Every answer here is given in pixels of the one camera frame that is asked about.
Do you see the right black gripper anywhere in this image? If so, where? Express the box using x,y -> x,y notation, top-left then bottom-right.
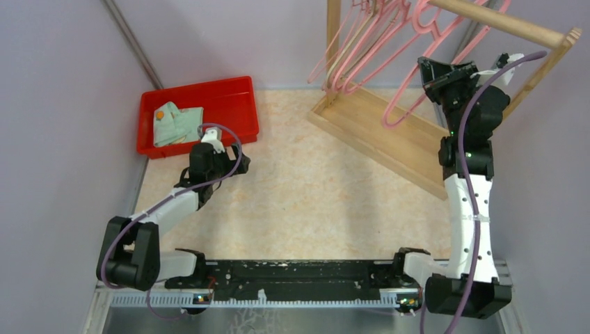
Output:
419,59 -> 481,136

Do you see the thick pink hanger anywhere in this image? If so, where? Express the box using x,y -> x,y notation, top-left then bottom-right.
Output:
341,0 -> 490,96
381,0 -> 513,129
324,1 -> 411,93

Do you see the thin pink wire hanger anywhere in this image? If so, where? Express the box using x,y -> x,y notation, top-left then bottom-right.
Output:
322,0 -> 388,90
306,1 -> 374,87
318,0 -> 379,88

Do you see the beige thick hanger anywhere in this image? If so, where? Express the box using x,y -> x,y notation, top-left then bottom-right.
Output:
324,1 -> 399,92

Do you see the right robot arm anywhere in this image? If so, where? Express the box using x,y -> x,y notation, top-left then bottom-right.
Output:
392,54 -> 519,319

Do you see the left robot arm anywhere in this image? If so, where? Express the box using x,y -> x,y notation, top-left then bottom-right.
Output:
96,143 -> 250,292

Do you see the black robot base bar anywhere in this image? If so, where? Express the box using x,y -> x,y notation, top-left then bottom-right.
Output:
164,253 -> 423,315

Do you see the wooden hanger rack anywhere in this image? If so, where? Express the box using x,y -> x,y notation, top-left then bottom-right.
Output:
308,1 -> 582,200

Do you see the green folded cloth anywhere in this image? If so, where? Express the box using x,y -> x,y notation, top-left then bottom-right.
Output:
152,102 -> 204,148

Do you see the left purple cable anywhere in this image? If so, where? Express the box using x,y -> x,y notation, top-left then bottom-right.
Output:
100,122 -> 244,320

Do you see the purple cable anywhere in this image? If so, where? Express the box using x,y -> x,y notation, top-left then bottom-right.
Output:
100,122 -> 244,320
417,50 -> 548,334

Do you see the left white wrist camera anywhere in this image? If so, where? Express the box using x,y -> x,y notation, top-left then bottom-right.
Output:
200,127 -> 225,154

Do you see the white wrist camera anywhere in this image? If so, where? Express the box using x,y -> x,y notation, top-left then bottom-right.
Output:
477,53 -> 527,88
200,127 -> 225,154

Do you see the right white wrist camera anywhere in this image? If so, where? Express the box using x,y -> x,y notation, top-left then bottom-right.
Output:
477,53 -> 527,88

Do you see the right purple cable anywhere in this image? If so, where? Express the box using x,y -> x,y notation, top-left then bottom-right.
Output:
417,50 -> 548,334

